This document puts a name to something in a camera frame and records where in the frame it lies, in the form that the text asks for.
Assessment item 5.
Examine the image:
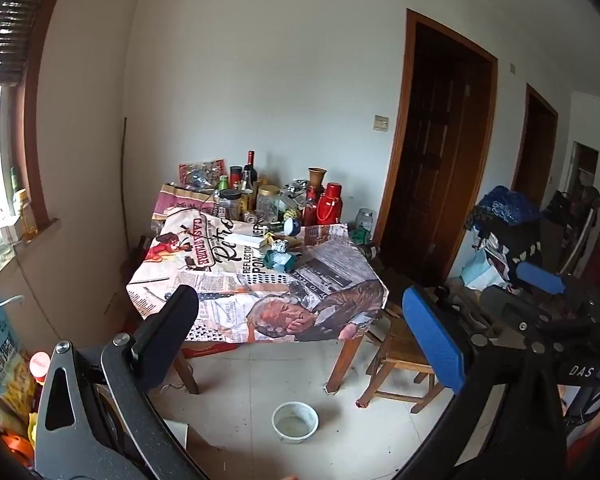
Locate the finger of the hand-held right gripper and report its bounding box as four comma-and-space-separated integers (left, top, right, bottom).
515, 260, 598, 318
480, 284, 546, 336

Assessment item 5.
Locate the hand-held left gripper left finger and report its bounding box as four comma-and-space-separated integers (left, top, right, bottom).
34, 284, 216, 480

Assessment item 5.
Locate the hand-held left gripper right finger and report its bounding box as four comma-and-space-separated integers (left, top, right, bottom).
395, 285, 571, 480

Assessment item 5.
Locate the white box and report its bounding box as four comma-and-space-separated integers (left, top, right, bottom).
229, 232, 268, 249

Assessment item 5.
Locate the green paper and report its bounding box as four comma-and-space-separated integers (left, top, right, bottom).
262, 250, 297, 274

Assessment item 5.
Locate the white bowl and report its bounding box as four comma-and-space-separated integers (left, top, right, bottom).
271, 401, 318, 445

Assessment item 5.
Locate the wooden stool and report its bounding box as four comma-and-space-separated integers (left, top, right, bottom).
357, 310, 448, 413

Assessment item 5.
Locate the light blue bag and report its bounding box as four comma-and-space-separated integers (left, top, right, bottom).
460, 249, 507, 292

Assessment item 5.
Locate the black bag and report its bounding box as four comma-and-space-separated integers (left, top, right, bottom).
480, 219, 547, 263

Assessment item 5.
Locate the black handbag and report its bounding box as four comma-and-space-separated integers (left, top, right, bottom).
544, 190, 577, 262

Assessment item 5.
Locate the wooden chair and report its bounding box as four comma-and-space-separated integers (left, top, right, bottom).
372, 259, 418, 321

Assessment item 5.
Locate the table with printed cloth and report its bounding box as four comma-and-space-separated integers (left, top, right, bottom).
126, 210, 388, 343

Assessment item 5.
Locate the blue knit cloth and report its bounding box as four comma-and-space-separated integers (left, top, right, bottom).
471, 185, 542, 227

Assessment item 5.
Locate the flat cardboard sheet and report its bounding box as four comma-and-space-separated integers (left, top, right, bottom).
166, 419, 261, 480

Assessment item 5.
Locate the red printed woven sack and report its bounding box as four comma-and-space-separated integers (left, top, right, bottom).
152, 182, 231, 233

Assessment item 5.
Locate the orange bottle with red cap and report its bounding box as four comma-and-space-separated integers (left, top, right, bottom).
29, 351, 52, 383

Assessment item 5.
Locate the brown wooden door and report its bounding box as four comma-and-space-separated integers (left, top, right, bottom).
511, 83, 559, 197

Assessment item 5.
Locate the dark-lid glass jar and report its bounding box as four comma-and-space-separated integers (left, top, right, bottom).
218, 189, 242, 221

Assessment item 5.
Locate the dark wooden door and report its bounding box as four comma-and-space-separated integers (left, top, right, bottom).
380, 9, 499, 287

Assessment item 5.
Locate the yellow plastic bag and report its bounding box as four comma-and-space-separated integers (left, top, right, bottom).
0, 360, 37, 413

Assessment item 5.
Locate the yellow-lid clear jar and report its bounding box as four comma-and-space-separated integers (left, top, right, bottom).
256, 185, 281, 225

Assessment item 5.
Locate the clear bottle with black cap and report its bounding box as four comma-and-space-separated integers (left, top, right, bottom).
239, 170, 254, 212

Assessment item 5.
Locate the clear red snack bag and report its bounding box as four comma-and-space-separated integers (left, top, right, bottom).
179, 159, 229, 192

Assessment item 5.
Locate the red thermos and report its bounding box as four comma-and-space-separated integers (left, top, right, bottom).
316, 182, 342, 226

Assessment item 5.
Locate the small red bottle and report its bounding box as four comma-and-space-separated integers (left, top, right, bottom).
302, 186, 319, 227

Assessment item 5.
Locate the clear glass bottle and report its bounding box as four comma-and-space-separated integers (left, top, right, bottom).
0, 204, 14, 258

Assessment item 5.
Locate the brown vase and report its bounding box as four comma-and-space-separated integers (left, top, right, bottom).
308, 167, 328, 196

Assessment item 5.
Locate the window blind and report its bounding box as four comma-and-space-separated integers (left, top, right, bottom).
0, 0, 57, 87

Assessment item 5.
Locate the brown window frame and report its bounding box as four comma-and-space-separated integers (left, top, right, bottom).
22, 0, 77, 233

